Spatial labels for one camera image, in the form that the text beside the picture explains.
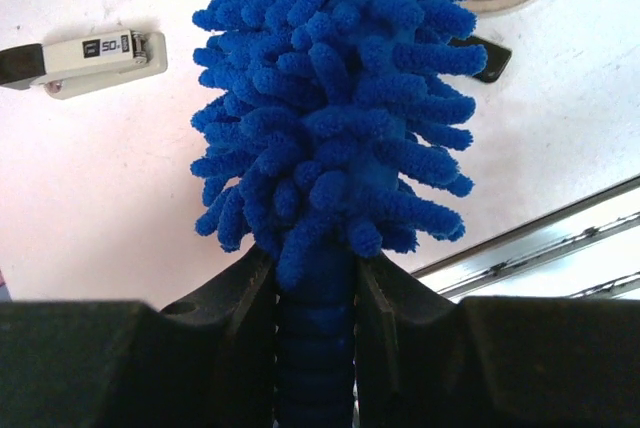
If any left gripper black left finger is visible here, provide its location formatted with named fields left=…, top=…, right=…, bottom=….
left=1, top=248, right=275, bottom=427

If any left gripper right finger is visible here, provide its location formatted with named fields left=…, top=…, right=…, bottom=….
left=355, top=256, right=639, bottom=427

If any blue microfibre duster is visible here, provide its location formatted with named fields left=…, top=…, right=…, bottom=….
left=191, top=0, right=487, bottom=427

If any black plastic clip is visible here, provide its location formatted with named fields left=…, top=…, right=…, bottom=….
left=449, top=35, right=512, bottom=84

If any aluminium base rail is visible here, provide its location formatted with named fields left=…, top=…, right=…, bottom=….
left=413, top=177, right=639, bottom=302

